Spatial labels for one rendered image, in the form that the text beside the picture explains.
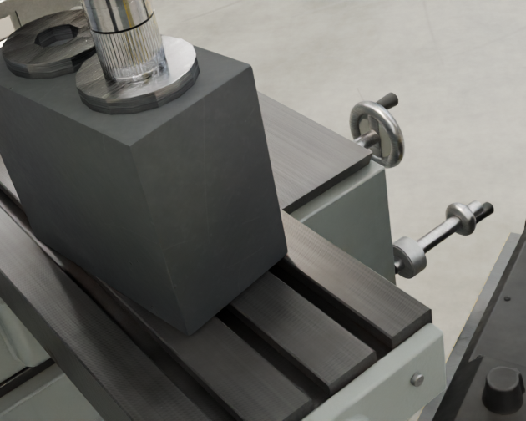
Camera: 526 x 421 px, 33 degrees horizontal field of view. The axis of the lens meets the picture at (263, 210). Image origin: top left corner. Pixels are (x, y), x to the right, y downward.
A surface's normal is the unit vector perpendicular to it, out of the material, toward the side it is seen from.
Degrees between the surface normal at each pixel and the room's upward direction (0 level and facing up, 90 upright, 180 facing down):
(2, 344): 90
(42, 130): 90
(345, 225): 90
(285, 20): 0
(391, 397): 90
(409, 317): 0
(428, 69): 0
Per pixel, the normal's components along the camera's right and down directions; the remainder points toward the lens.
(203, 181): 0.71, 0.34
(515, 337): -0.16, -0.77
